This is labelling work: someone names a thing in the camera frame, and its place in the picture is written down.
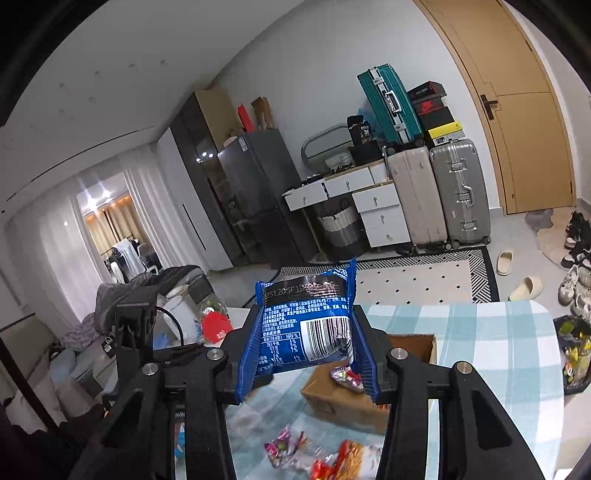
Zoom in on grey sofa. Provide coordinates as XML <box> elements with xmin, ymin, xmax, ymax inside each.
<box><xmin>46</xmin><ymin>265</ymin><xmax>213</xmax><ymax>398</ymax></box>

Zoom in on brown cardboard box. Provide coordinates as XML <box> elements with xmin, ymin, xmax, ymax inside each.
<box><xmin>300</xmin><ymin>335</ymin><xmax>437</xmax><ymax>435</ymax></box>

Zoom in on purple grape candy packet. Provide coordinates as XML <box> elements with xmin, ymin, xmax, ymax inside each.
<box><xmin>264</xmin><ymin>427</ymin><xmax>324</xmax><ymax>472</ymax></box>

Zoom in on person's left forearm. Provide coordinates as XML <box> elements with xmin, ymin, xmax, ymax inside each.
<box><xmin>0</xmin><ymin>401</ymin><xmax>112</xmax><ymax>480</ymax></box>

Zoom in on white kettle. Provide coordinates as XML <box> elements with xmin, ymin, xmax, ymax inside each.
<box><xmin>164</xmin><ymin>295</ymin><xmax>199</xmax><ymax>344</ymax></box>

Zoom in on tall dark glass cabinet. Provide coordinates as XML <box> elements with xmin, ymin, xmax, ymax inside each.
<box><xmin>170</xmin><ymin>88</ymin><xmax>241</xmax><ymax>268</ymax></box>

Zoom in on orange noodle snack packet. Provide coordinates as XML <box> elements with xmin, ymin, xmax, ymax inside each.
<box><xmin>337</xmin><ymin>440</ymin><xmax>384</xmax><ymax>480</ymax></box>

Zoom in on black storage box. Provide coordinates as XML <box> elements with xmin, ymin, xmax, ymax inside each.
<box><xmin>347</xmin><ymin>142</ymin><xmax>384</xmax><ymax>164</ymax></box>

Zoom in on oval mirror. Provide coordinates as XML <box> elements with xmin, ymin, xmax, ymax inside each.
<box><xmin>301</xmin><ymin>126</ymin><xmax>354</xmax><ymax>174</ymax></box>

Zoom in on white pink snack packet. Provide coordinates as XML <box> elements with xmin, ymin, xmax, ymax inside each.
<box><xmin>330</xmin><ymin>364</ymin><xmax>365</xmax><ymax>393</ymax></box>

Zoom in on heap of black white shoes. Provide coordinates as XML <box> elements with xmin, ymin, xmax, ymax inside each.
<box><xmin>556</xmin><ymin>211</ymin><xmax>591</xmax><ymax>324</ymax></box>

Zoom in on teal suitcase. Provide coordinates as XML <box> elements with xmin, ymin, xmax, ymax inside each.
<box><xmin>357</xmin><ymin>65</ymin><xmax>423</xmax><ymax>147</ymax></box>

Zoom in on woven laundry basket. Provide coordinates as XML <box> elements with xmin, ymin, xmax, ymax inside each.
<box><xmin>316</xmin><ymin>199</ymin><xmax>363</xmax><ymax>252</ymax></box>

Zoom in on white curtains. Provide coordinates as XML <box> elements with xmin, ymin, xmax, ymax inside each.
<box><xmin>7</xmin><ymin>168</ymin><xmax>195</xmax><ymax>333</ymax></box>

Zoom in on clothes rack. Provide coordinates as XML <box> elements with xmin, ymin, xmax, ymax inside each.
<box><xmin>105</xmin><ymin>236</ymin><xmax>153</xmax><ymax>283</ymax></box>

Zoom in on black white patterned rug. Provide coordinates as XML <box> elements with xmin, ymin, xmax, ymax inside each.
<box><xmin>272</xmin><ymin>247</ymin><xmax>500</xmax><ymax>308</ymax></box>

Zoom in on dark grey fridge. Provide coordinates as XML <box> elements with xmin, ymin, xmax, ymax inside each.
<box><xmin>217</xmin><ymin>128</ymin><xmax>319</xmax><ymax>266</ymax></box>

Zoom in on brown paper bag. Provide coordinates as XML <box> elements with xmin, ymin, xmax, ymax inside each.
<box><xmin>250</xmin><ymin>96</ymin><xmax>278</xmax><ymax>131</ymax></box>

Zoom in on wooden door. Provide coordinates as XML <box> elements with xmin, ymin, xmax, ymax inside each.
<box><xmin>413</xmin><ymin>0</ymin><xmax>575</xmax><ymax>215</ymax></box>

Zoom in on grey door mat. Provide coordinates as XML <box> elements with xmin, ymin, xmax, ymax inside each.
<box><xmin>525</xmin><ymin>209</ymin><xmax>555</xmax><ymax>230</ymax></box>

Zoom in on round beige rug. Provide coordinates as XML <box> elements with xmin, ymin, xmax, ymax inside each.
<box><xmin>536</xmin><ymin>210</ymin><xmax>583</xmax><ymax>271</ymax></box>

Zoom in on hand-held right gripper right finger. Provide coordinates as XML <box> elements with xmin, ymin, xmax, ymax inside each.
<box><xmin>351</xmin><ymin>307</ymin><xmax>548</xmax><ymax>480</ymax></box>

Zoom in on black paper bag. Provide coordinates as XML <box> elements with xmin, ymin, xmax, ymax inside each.
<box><xmin>347</xmin><ymin>115</ymin><xmax>375</xmax><ymax>147</ymax></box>

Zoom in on black trash bag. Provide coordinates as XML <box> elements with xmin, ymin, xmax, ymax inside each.
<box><xmin>553</xmin><ymin>316</ymin><xmax>591</xmax><ymax>393</ymax></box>

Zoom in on white wardrobe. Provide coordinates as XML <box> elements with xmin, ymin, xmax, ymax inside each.
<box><xmin>156</xmin><ymin>127</ymin><xmax>234</xmax><ymax>273</ymax></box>

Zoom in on silver suitcase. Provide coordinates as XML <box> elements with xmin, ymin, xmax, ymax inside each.
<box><xmin>429</xmin><ymin>138</ymin><xmax>492</xmax><ymax>245</ymax></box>

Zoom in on blue cookie packet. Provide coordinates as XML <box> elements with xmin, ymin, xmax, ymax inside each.
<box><xmin>235</xmin><ymin>257</ymin><xmax>358</xmax><ymax>402</ymax></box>

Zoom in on beige suitcase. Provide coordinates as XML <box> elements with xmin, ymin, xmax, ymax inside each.
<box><xmin>387</xmin><ymin>145</ymin><xmax>448</xmax><ymax>252</ymax></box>

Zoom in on white drawer desk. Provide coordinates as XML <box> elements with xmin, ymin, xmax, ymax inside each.
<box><xmin>283</xmin><ymin>164</ymin><xmax>411</xmax><ymax>250</ymax></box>

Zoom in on black red shoe box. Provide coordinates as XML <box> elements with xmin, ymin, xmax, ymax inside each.
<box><xmin>406</xmin><ymin>82</ymin><xmax>448</xmax><ymax>103</ymax></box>

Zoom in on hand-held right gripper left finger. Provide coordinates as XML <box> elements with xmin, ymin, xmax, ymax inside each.
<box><xmin>68</xmin><ymin>307</ymin><xmax>259</xmax><ymax>480</ymax></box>

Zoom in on black cable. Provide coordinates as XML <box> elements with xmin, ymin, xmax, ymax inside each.
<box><xmin>157</xmin><ymin>307</ymin><xmax>185</xmax><ymax>347</ymax></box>

